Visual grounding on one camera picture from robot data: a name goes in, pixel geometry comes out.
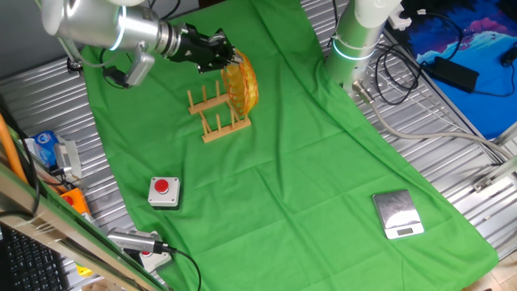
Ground black camera cable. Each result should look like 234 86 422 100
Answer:
159 244 203 291

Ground blue patterned mouse pad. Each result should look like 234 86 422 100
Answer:
399 0 517 141

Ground silver depth camera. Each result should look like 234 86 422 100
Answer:
106 226 166 255
53 139 83 179

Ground green cloth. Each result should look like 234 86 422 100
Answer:
80 0 500 291

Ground blue tissue pack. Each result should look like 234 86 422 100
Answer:
32 129 61 169

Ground grey hose metal connector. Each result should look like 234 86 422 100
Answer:
350 79 516 162

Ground yellow woven plastic basket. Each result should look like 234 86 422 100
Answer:
221 48 259 117

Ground aluminium frame post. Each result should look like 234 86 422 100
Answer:
56 38 85 77

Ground black computer mouse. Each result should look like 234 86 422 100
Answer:
499 43 517 68

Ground orange box red push button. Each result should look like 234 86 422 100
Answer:
59 188 92 216

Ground wooden dish rack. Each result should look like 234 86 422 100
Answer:
186 79 252 145

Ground aluminium rail bracket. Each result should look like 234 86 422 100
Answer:
471 155 517 194

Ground black power adapter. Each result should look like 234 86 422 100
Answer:
431 56 481 94

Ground grey box red push button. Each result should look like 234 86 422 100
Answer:
139 241 174 272
147 176 182 209

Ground black keyboard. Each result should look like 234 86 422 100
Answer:
0 224 70 291

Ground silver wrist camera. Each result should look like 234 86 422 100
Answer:
100 50 158 90

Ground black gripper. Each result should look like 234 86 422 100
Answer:
171 23 243 74

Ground black cable loops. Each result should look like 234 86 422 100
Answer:
373 42 427 107

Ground green edged frame beam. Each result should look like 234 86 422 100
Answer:
0 159 169 291

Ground silver kitchen scale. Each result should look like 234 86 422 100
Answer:
371 188 425 241

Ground orange pole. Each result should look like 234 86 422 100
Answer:
0 112 28 185

